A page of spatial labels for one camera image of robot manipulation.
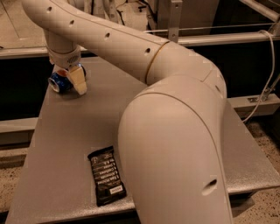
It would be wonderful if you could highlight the right metal rail bracket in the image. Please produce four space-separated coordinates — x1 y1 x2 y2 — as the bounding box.
168 0 183 43

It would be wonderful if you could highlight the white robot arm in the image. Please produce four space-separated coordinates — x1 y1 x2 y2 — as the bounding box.
22 0 233 224

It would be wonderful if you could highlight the blue pepsi can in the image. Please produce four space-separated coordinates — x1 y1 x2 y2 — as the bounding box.
48 64 86 94

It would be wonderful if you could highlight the horizontal metal rail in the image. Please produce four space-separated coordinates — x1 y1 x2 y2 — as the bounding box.
0 31 270 60

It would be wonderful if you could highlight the white cable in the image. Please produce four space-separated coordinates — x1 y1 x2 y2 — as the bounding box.
241 29 277 123

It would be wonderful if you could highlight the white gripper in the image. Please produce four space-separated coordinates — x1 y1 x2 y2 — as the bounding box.
48 46 87 95

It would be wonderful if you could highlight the black snack bar wrapper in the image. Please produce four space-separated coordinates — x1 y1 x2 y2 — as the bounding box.
87 146 127 207

